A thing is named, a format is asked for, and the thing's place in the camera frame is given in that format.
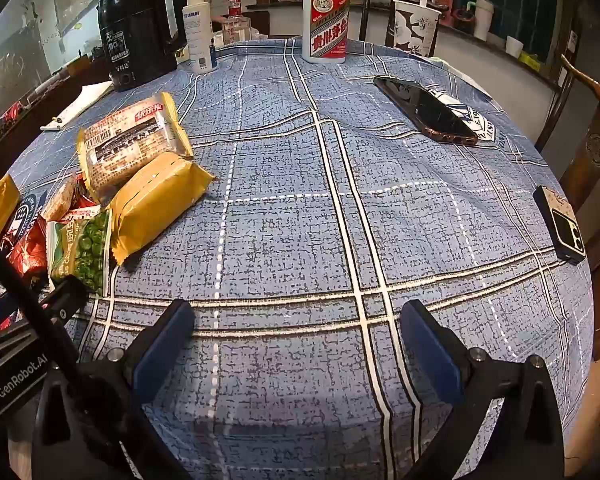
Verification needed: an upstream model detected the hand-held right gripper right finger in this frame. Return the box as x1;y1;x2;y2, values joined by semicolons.
400;299;566;480

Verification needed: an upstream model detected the small flip phone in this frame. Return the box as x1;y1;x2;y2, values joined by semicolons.
533;185;587;266

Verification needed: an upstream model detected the green pea packet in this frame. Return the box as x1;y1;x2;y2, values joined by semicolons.
46;208;113;297

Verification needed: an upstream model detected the wooden armchair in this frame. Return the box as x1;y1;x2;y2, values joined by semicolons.
535;52;600;271

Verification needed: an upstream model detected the black electric kettle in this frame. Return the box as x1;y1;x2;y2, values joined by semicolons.
97;0;188;93

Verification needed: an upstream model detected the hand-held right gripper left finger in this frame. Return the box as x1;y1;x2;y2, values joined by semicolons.
32;299;197;480

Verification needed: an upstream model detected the clear brown biscuit packet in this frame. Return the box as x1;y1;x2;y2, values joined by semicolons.
76;92;194;205

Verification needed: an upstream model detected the clear glass jar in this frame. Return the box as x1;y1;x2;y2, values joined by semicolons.
212;15;253;43

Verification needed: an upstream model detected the floral paper cup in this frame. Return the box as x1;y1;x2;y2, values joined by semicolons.
386;0;442;58

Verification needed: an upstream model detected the cream biscuit packet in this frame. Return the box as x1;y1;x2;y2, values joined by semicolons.
42;178;88;222

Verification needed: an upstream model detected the white red snack packet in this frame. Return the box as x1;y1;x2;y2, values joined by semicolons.
60;195;103;224

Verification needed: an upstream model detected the white liquor bottle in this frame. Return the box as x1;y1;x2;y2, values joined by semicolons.
301;0;351;65

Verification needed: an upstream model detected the yellow snack packet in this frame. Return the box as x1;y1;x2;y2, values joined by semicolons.
109;152;217;267

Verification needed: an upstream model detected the white notebook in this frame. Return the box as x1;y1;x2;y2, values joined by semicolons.
40;80;115;132

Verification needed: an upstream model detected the white tumbler with straw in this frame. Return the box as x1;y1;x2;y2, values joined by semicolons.
472;0;496;42

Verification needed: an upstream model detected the dark wooden sideboard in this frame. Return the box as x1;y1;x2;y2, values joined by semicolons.
0;55;106;161

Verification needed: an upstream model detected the white spray bottle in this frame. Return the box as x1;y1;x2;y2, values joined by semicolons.
182;0;218;75

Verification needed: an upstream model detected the black cable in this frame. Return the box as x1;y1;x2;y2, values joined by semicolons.
0;227;83;391

